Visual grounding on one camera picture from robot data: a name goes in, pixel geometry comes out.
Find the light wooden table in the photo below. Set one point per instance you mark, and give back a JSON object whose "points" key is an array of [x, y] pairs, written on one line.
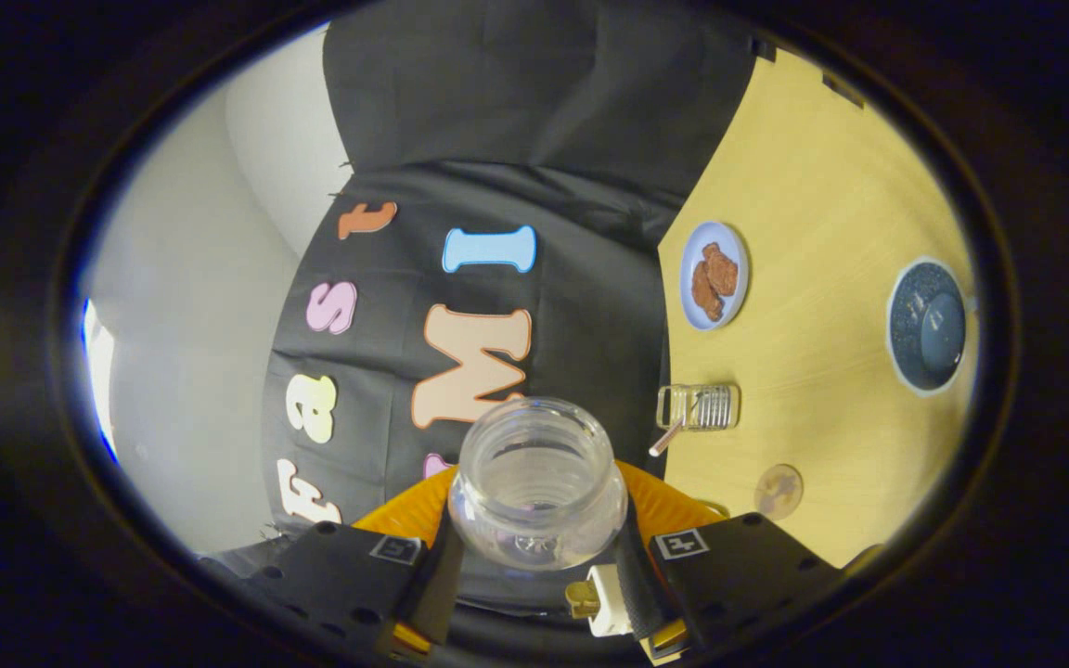
{"points": [[831, 186]]}

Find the white toaster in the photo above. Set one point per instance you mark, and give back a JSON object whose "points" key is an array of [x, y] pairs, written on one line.
{"points": [[611, 603]]}

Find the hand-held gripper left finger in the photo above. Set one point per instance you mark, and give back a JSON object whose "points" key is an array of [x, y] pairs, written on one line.
{"points": [[437, 594]]}

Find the clear ribbed glass cup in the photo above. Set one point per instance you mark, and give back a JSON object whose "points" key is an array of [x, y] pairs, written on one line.
{"points": [[711, 406]]}

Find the black table edge clamp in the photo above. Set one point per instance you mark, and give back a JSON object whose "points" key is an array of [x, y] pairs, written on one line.
{"points": [[843, 89], [764, 48]]}

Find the brown toast slice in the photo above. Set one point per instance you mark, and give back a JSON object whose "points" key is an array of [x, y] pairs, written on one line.
{"points": [[581, 599]]}

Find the brown meat piece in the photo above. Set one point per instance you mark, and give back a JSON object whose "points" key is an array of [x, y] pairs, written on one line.
{"points": [[722, 269], [705, 295]]}

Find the black backdrop cloth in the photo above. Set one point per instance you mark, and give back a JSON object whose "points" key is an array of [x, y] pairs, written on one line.
{"points": [[516, 111]]}

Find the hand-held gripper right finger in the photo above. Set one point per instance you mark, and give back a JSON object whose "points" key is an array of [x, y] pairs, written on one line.
{"points": [[641, 594]]}

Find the bright ceiling light panel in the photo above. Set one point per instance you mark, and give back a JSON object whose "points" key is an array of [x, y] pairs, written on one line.
{"points": [[98, 371]]}

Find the pink white straw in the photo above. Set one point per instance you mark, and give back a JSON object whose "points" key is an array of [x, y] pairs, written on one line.
{"points": [[666, 441]]}

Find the dark blue speckled bowl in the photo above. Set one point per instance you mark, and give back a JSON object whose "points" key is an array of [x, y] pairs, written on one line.
{"points": [[915, 315]]}

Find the light blue plate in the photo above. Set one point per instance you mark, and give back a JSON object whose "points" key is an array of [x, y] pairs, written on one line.
{"points": [[715, 232]]}

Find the clear glass bottle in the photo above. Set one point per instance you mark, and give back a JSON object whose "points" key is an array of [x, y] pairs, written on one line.
{"points": [[539, 520]]}

